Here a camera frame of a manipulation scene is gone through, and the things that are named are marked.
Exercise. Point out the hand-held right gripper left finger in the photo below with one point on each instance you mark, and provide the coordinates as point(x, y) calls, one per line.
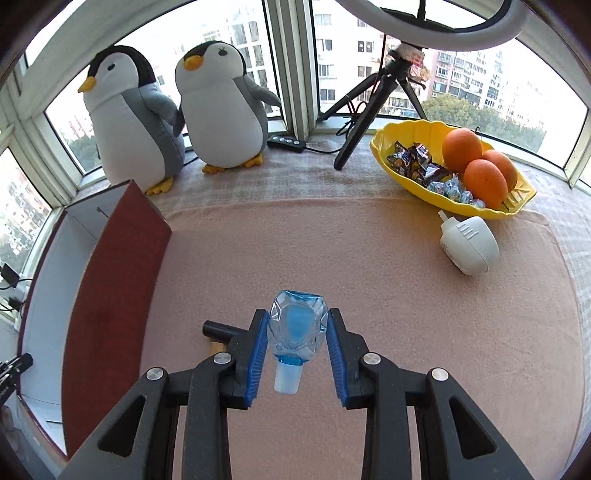
point(258, 360)

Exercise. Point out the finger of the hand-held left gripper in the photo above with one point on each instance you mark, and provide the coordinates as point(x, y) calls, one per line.
point(16, 364)

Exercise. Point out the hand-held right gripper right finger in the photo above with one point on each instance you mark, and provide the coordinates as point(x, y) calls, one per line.
point(337, 360)

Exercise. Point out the clear blue plastic bottle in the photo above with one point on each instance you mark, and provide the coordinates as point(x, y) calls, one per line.
point(295, 332)

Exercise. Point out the red cardboard box white inside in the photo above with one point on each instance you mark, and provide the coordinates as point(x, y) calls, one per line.
point(115, 277)

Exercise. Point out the white round plug-in device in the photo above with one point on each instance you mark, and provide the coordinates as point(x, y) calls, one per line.
point(471, 244)

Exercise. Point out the plaid cloth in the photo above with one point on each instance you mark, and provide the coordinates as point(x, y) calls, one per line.
point(300, 180)

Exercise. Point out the pile of wrapped candies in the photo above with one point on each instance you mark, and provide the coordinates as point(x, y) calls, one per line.
point(415, 161)

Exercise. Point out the black inline controller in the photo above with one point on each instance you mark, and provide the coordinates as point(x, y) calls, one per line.
point(286, 143)

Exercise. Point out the black tripod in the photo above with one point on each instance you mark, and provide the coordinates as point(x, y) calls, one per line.
point(351, 138)

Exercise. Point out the orange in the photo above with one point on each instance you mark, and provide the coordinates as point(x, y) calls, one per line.
point(501, 168)
point(485, 182)
point(461, 150)

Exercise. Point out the yellow fruit bowl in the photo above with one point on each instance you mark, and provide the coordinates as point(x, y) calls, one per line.
point(517, 194)

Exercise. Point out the small penguin plush toy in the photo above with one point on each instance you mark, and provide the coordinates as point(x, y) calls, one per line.
point(217, 110)

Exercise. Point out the large penguin plush toy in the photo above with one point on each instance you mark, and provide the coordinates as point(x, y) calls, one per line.
point(129, 120)

